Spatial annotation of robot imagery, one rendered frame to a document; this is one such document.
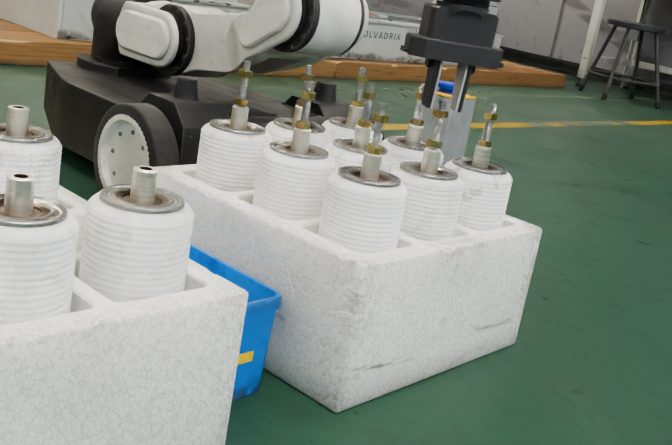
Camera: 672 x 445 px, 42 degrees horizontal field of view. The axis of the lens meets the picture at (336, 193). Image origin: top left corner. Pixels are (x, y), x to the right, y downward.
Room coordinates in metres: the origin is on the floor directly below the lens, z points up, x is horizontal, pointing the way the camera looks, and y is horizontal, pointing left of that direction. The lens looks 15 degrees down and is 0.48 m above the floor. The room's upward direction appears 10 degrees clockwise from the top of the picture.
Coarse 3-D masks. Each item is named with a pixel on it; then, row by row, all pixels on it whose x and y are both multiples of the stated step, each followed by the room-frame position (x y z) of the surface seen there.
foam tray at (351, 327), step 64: (192, 192) 1.08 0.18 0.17; (256, 256) 0.99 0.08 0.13; (320, 256) 0.93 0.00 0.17; (384, 256) 0.93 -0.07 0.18; (448, 256) 1.01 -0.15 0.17; (512, 256) 1.13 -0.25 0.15; (320, 320) 0.92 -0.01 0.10; (384, 320) 0.93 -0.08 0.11; (448, 320) 1.03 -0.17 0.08; (512, 320) 1.16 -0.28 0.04; (320, 384) 0.90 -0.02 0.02; (384, 384) 0.95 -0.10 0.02
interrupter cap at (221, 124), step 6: (216, 120) 1.16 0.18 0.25; (222, 120) 1.17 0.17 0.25; (228, 120) 1.17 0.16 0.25; (216, 126) 1.12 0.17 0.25; (222, 126) 1.12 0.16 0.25; (228, 126) 1.15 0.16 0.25; (246, 126) 1.16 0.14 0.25; (252, 126) 1.16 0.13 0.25; (258, 126) 1.17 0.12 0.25; (234, 132) 1.11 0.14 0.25; (240, 132) 1.11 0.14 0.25; (246, 132) 1.11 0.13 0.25; (252, 132) 1.12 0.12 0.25; (258, 132) 1.12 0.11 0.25; (264, 132) 1.14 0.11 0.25
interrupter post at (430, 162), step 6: (426, 150) 1.08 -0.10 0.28; (432, 150) 1.08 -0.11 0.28; (438, 150) 1.08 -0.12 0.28; (426, 156) 1.08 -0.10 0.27; (432, 156) 1.07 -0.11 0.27; (438, 156) 1.08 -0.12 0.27; (426, 162) 1.07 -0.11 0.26; (432, 162) 1.07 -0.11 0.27; (438, 162) 1.08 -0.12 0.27; (420, 168) 1.08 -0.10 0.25; (426, 168) 1.07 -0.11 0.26; (432, 168) 1.07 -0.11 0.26
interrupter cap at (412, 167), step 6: (402, 162) 1.09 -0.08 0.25; (408, 162) 1.11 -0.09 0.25; (414, 162) 1.11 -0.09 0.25; (420, 162) 1.12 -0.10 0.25; (402, 168) 1.07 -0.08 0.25; (408, 168) 1.07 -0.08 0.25; (414, 168) 1.09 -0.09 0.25; (438, 168) 1.10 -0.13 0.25; (444, 168) 1.11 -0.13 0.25; (414, 174) 1.05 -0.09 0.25; (420, 174) 1.05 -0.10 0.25; (426, 174) 1.05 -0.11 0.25; (432, 174) 1.06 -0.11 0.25; (438, 174) 1.08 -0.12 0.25; (444, 174) 1.08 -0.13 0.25; (450, 174) 1.08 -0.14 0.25; (456, 174) 1.08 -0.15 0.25; (444, 180) 1.05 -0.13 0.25; (450, 180) 1.06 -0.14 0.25
